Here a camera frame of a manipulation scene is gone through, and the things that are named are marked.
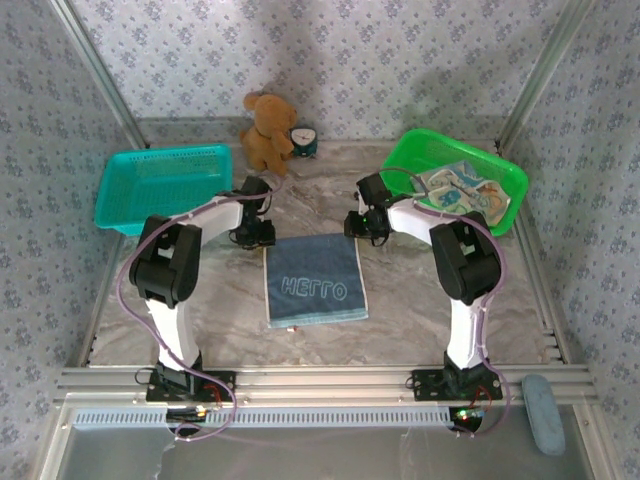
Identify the small teal alarm clock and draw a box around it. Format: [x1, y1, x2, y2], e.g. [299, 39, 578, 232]
[288, 127, 320, 160]

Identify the grey slotted cable duct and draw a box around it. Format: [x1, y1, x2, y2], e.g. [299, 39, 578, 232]
[72, 405, 454, 430]

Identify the grey metal panel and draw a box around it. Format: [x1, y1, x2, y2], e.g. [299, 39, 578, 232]
[42, 424, 601, 480]

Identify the teal plastic basket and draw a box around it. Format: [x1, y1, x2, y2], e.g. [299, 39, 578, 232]
[93, 143, 235, 237]

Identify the aluminium cage frame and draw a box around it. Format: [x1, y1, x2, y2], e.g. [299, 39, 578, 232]
[37, 0, 614, 480]

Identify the cream rabbit print towel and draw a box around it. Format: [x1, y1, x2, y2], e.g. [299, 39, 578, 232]
[410, 159, 512, 227]

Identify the blue oblong case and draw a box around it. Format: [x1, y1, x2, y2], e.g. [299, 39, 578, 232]
[521, 373, 566, 456]

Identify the dark blue towel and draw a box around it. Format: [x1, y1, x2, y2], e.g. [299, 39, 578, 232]
[263, 232, 370, 331]

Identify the brown teddy bear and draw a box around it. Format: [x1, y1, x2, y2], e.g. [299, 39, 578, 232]
[238, 91, 300, 178]

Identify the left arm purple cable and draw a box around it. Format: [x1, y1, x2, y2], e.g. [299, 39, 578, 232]
[115, 177, 287, 444]

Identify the green plastic basket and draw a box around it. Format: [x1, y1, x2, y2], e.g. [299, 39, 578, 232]
[380, 128, 530, 237]

